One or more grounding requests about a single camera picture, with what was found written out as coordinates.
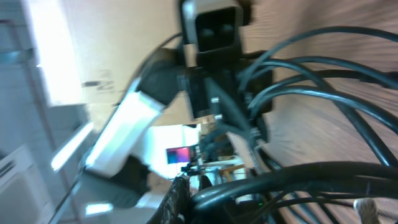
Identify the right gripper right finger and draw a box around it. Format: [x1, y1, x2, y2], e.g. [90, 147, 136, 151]
[199, 175, 213, 190]

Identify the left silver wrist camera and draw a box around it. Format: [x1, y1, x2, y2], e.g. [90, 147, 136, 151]
[180, 0, 243, 68]

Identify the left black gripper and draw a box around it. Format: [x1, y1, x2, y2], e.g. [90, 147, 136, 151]
[178, 51, 274, 174]

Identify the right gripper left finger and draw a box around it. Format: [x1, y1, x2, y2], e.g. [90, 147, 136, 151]
[146, 175, 190, 224]

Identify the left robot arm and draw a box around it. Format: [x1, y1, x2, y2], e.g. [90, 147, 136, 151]
[81, 47, 273, 208]

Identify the distant pink screen monitor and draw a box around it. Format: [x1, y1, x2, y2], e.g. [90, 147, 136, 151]
[166, 147, 190, 164]

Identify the black cable bundle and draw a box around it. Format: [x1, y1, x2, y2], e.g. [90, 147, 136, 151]
[191, 26, 398, 224]

